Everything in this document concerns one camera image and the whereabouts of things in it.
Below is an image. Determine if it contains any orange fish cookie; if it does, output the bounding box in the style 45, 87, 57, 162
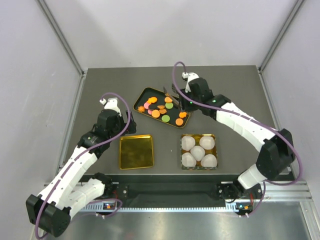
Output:
147, 96, 158, 104
179, 112, 188, 119

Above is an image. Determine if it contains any orange round cookie bottom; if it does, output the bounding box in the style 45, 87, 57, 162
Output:
175, 118, 184, 126

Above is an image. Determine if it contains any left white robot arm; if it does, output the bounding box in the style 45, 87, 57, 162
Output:
26, 92, 137, 240

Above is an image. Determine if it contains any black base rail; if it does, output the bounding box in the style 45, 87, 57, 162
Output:
82, 174, 266, 208

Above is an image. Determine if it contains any pink cookie upper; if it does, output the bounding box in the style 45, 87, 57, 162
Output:
143, 102, 150, 109

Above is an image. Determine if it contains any orange dotted cookie top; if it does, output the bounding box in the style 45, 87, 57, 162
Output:
164, 96, 173, 103

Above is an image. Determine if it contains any gold tin lid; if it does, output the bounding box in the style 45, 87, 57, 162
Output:
118, 134, 155, 170

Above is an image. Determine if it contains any orange star cookie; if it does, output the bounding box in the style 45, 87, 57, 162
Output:
137, 106, 145, 113

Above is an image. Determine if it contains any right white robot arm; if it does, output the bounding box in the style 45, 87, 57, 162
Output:
178, 72, 295, 198

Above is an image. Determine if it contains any green round cookie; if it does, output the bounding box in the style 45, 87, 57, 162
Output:
161, 115, 171, 123

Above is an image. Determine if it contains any gold cookie tin box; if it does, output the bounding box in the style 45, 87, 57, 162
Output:
180, 134, 218, 171

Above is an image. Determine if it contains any orange fish cookie left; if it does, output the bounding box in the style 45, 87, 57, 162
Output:
147, 96, 158, 104

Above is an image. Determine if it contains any green cookie upper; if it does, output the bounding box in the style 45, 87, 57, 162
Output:
165, 102, 174, 110

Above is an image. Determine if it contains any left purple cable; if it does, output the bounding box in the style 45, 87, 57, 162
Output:
34, 92, 132, 238

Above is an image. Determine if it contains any black cookie tray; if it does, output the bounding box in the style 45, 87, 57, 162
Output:
133, 87, 191, 129

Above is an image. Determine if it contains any orange round cookie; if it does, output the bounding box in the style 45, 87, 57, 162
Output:
175, 118, 184, 126
151, 109, 161, 119

